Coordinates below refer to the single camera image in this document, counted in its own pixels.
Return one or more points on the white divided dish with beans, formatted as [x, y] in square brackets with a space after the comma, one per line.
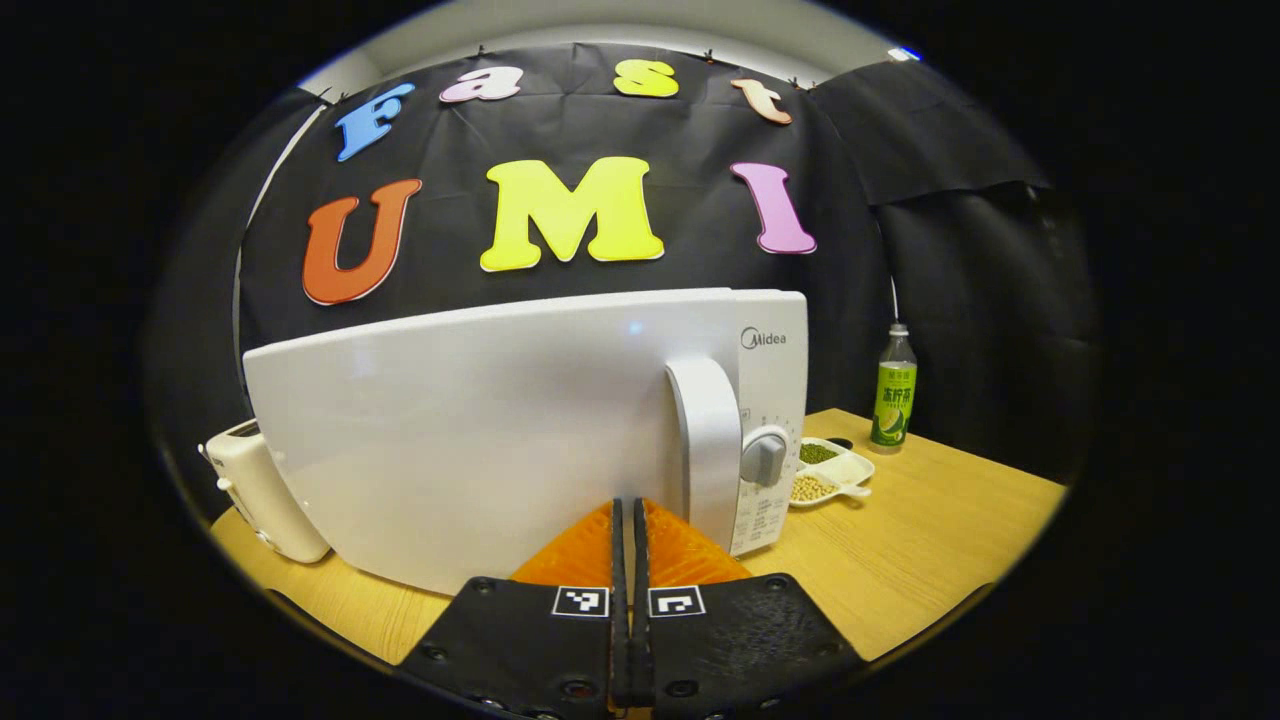
[840, 470]

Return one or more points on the green drink bottle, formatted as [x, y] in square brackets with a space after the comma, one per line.
[893, 400]

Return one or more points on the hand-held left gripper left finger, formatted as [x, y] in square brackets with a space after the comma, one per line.
[530, 650]

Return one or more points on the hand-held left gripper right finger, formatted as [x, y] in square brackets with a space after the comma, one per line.
[730, 650]

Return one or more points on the white toaster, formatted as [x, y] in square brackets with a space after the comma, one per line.
[260, 490]

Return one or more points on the black backdrop cloth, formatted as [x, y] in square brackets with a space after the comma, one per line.
[620, 120]

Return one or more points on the white microwave oven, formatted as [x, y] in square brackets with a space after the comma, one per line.
[480, 440]

